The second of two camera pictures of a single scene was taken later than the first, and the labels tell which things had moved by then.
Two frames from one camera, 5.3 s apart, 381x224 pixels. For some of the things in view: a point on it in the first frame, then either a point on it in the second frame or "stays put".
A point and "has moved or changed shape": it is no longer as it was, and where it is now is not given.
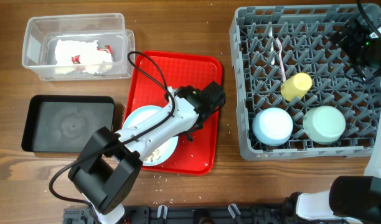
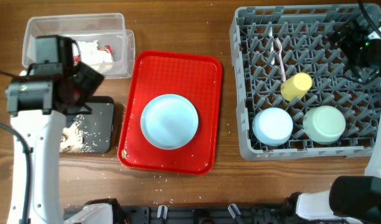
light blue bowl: [272, 126] stays put
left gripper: [200, 127] → [91, 79]
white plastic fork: [272, 45] stays put
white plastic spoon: [279, 43] stays put
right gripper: [349, 29] stays put
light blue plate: [161, 152] has moved or changed shape
